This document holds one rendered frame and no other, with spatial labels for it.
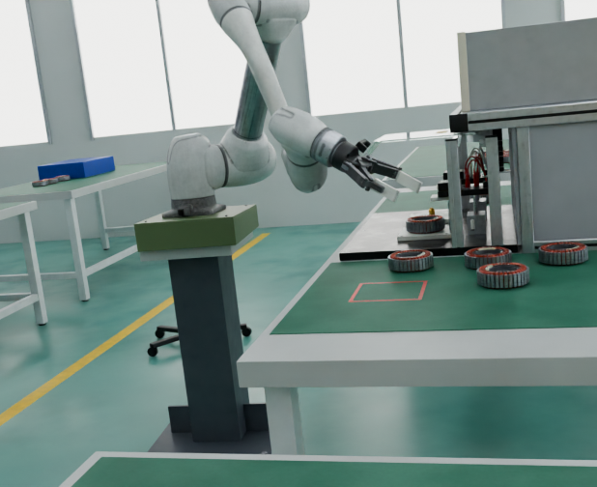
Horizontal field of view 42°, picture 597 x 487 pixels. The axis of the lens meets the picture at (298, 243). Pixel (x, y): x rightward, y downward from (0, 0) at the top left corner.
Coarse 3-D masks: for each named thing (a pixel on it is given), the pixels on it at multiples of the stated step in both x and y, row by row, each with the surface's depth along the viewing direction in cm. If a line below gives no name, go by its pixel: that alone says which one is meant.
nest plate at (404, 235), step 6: (402, 228) 232; (444, 228) 225; (402, 234) 223; (408, 234) 222; (414, 234) 221; (420, 234) 220; (426, 234) 219; (432, 234) 218; (438, 234) 217; (444, 234) 216; (450, 234) 216; (402, 240) 219; (408, 240) 219; (414, 240) 219
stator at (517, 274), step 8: (488, 264) 175; (496, 264) 175; (504, 264) 174; (512, 264) 173; (520, 264) 172; (480, 272) 170; (488, 272) 168; (496, 272) 167; (504, 272) 166; (512, 272) 166; (520, 272) 166; (528, 272) 169; (480, 280) 170; (488, 280) 168; (496, 280) 166; (504, 280) 166; (512, 280) 166; (520, 280) 166; (528, 280) 169
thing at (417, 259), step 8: (392, 256) 193; (400, 256) 197; (408, 256) 196; (416, 256) 190; (424, 256) 190; (432, 256) 192; (392, 264) 192; (400, 264) 190; (408, 264) 189; (416, 264) 189; (424, 264) 190; (432, 264) 192
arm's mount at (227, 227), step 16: (240, 208) 274; (256, 208) 283; (144, 224) 256; (160, 224) 255; (176, 224) 254; (192, 224) 253; (208, 224) 252; (224, 224) 251; (240, 224) 258; (256, 224) 281; (144, 240) 257; (160, 240) 256; (176, 240) 255; (192, 240) 254; (208, 240) 253; (224, 240) 252; (240, 240) 257
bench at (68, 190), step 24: (120, 168) 651; (144, 168) 623; (0, 192) 539; (24, 192) 520; (48, 192) 503; (72, 192) 501; (96, 192) 696; (72, 216) 506; (72, 240) 510; (96, 264) 537
